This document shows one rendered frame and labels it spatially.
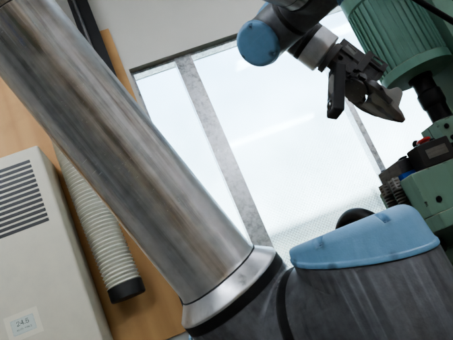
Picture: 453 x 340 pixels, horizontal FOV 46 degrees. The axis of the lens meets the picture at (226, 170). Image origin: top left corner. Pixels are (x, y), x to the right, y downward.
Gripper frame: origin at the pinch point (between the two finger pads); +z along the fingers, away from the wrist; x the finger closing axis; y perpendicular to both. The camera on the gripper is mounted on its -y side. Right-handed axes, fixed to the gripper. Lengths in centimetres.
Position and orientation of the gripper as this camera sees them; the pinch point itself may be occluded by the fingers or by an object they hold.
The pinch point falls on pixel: (397, 119)
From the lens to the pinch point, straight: 119.7
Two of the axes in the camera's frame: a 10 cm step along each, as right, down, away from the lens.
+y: 5.9, -7.1, 3.8
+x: -1.9, 3.4, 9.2
